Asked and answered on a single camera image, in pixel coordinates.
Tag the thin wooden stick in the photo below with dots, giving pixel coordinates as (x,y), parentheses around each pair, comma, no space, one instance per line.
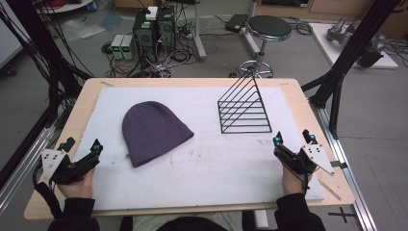
(330,191)

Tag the black tape strip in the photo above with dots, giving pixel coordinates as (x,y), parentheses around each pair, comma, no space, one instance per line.
(339,164)

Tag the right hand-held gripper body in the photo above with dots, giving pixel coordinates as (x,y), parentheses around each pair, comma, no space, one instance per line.
(316,154)

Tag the white board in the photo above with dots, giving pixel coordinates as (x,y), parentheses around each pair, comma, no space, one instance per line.
(324,45)

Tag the person's right hand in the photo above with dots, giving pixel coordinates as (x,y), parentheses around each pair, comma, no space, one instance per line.
(292,183)

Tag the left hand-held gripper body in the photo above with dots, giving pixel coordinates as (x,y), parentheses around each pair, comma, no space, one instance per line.
(53,162)

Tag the black computer tower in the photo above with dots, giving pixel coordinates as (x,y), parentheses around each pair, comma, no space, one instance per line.
(166,30)
(145,38)

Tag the grey power supply unit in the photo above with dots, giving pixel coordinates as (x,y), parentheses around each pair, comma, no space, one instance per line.
(117,46)
(127,47)

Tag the white foam mat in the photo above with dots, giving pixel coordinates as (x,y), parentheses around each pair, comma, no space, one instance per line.
(208,166)

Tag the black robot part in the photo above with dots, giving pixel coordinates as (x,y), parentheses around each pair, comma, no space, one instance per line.
(370,56)

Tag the white box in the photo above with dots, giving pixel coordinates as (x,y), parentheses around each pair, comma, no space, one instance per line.
(152,12)

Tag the grey metal table leg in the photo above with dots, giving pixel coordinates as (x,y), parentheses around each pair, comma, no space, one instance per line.
(198,32)

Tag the white round table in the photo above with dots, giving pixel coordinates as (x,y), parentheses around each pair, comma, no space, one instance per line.
(69,5)

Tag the grey robot part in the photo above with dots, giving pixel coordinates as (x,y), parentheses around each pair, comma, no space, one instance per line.
(338,30)

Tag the black metal frame stand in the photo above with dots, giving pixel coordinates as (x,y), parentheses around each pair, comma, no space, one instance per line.
(349,61)
(41,48)

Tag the black flat box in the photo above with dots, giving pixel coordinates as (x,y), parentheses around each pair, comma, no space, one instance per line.
(236,22)

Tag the person's left hand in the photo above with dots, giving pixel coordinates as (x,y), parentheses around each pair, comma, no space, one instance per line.
(80,187)

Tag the aluminium rail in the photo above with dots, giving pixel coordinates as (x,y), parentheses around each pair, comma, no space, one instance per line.
(349,179)
(22,170)

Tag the person's lap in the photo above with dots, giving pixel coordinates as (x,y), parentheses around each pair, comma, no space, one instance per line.
(192,223)

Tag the blue tape roll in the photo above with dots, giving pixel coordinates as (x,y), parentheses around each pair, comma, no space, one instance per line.
(92,6)

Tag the black round stool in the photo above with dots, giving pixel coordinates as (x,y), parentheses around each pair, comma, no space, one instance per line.
(268,27)

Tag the purple knit beanie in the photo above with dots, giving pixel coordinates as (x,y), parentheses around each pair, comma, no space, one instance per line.
(152,131)

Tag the clear plastic sheet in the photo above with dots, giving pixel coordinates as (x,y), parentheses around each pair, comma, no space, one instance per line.
(81,29)

